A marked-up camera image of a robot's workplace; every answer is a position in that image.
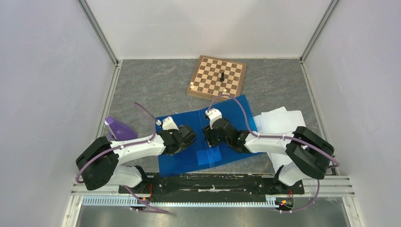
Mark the wooden chessboard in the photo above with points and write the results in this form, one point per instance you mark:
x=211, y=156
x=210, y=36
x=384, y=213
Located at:
x=207, y=73

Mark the white paper stack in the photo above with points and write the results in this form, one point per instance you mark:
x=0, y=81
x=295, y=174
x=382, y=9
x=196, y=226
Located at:
x=279, y=121

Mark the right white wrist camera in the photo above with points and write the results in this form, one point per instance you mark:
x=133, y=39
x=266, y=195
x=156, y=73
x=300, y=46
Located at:
x=213, y=115

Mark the blue folder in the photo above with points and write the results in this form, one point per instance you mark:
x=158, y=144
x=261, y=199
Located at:
x=199, y=155

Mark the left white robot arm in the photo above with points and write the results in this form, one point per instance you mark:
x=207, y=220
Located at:
x=103, y=161

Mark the grey slotted cable duct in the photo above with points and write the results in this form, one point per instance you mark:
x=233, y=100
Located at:
x=131, y=201

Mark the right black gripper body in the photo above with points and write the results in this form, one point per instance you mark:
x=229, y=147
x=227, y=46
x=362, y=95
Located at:
x=216, y=139

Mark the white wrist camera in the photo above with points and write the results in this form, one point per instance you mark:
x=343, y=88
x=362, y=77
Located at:
x=213, y=115
x=167, y=124

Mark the purple stapler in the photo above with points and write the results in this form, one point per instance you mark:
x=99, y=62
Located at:
x=118, y=130

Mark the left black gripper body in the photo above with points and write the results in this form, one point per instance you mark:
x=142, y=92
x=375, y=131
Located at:
x=184, y=145

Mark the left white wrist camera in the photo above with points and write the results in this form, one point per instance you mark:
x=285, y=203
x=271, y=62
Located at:
x=167, y=124

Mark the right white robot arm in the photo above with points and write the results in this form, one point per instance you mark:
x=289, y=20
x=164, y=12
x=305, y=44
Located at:
x=310, y=155

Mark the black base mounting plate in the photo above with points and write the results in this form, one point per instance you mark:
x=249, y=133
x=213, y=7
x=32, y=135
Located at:
x=212, y=187

